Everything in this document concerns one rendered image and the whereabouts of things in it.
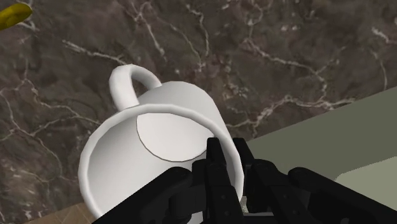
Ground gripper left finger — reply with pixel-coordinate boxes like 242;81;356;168
92;137;246;224

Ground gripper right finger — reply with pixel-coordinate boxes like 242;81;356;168
233;137;397;224

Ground white mug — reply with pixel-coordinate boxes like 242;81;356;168
77;64;245;220

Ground yellow banana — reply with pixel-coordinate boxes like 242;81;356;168
0;2;34;31

